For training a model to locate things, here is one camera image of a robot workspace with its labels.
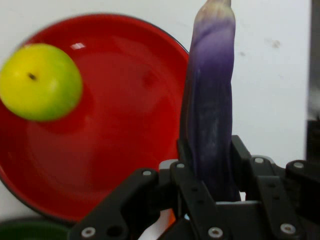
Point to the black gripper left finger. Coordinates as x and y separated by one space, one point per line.
140 197

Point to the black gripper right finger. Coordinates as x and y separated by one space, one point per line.
277 195

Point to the purple toy eggplant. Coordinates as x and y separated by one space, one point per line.
212 100

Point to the orange toy carrot piece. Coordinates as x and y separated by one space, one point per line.
172 217

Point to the red plate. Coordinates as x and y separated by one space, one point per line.
125 112

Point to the dark green plate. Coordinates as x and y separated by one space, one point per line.
32 230

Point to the green yellow toy apple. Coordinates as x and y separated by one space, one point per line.
40 82

